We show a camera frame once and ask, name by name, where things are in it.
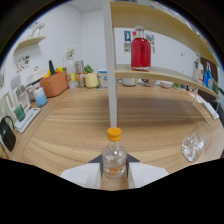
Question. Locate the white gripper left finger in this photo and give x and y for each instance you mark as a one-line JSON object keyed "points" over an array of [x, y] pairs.
{"points": [[83, 175]]}

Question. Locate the green round bottle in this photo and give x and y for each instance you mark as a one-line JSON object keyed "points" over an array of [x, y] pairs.
{"points": [[216, 88]]}

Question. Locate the wooden wall shelf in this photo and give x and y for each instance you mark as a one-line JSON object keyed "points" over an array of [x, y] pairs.
{"points": [[30, 41]]}

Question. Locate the black kettle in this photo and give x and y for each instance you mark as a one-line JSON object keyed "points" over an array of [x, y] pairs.
{"points": [[7, 135]]}

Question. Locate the white notebook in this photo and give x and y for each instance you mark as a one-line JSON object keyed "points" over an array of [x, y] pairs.
{"points": [[209, 109]]}

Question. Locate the orange basket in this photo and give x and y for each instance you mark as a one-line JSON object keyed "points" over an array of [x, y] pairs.
{"points": [[55, 85]]}

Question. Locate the green cup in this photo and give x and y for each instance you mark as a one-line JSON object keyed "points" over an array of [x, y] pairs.
{"points": [[20, 113]]}

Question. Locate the white tray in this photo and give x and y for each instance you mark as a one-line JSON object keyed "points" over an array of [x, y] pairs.
{"points": [[28, 120]]}

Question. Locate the red liquid glass bottle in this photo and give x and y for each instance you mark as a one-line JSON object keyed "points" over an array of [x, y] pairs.
{"points": [[141, 53]]}

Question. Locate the clear bottle orange cap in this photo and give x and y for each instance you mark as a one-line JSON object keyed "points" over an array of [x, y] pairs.
{"points": [[114, 160]]}

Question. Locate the white wooden two-tier rack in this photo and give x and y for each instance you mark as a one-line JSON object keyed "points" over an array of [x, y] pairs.
{"points": [[110, 66]]}

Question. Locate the clear glass with ice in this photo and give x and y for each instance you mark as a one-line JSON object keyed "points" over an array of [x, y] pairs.
{"points": [[194, 146]]}

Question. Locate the clear bottle red label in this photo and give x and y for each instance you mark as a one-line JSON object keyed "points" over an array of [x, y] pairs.
{"points": [[197, 71]]}

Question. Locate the yellow mug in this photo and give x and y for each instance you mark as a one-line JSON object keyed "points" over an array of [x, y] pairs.
{"points": [[91, 80]]}

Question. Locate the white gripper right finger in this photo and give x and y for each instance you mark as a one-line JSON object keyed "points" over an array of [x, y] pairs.
{"points": [[145, 174]]}

